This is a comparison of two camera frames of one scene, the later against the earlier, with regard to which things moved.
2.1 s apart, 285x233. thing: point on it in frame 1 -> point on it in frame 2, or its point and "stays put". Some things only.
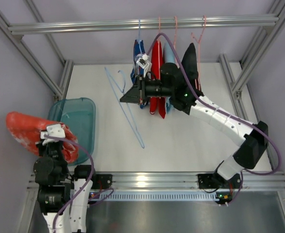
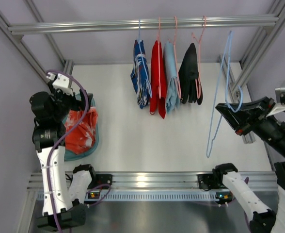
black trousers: [190, 62] stays put
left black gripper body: [51, 145] -> [70, 102]
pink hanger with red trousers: [159, 49] stays put
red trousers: [156, 67] stays put
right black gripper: [140, 88] -> [255, 120]
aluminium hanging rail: [146, 25] stays put
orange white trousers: [27, 129] -> [82, 138]
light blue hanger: [123, 91] -> [229, 35]
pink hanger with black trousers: [197, 41] stays put
